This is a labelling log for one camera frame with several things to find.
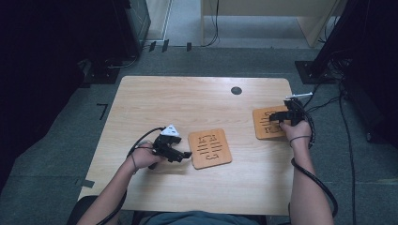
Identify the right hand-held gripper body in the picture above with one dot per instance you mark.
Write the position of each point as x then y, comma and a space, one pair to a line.
294, 111

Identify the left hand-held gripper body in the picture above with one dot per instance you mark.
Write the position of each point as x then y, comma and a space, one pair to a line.
165, 143

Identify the carved wooden coaster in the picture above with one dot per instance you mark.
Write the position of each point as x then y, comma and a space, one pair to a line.
209, 148
264, 125

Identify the person's right hand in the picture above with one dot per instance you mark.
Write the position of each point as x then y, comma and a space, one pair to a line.
298, 131

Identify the person's left hand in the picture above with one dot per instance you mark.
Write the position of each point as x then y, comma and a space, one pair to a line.
144, 157

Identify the black table grommet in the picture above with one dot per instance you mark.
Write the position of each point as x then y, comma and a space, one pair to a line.
236, 90

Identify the person's blue-grey clothing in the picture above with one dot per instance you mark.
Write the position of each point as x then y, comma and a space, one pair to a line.
200, 218

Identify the black angled floor tape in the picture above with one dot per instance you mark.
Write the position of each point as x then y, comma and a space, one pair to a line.
103, 108

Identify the grey floor tape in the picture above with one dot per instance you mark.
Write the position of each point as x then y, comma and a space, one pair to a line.
85, 183

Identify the black stand with curtain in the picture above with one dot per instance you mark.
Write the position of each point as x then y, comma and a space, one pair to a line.
366, 47

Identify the black floor tape strip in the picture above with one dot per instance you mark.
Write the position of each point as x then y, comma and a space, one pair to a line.
165, 45
189, 47
152, 46

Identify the light wooden desk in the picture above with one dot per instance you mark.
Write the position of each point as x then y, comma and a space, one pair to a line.
269, 7

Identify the black chair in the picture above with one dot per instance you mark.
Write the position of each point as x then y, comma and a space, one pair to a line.
78, 211

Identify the dark glass-front cabinet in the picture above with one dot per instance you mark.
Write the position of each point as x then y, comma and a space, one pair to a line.
139, 22

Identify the black curtain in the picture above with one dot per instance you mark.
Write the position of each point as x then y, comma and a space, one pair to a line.
47, 78

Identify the black stand base plate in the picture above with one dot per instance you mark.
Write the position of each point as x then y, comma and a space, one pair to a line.
308, 73
103, 75

